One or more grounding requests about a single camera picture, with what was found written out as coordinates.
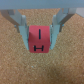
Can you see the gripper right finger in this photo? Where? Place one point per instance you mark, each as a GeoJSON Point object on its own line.
{"type": "Point", "coordinates": [58, 22]}

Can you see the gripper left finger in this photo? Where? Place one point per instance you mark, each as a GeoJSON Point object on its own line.
{"type": "Point", "coordinates": [20, 26]}

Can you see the pink block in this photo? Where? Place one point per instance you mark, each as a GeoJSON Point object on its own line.
{"type": "Point", "coordinates": [38, 38]}

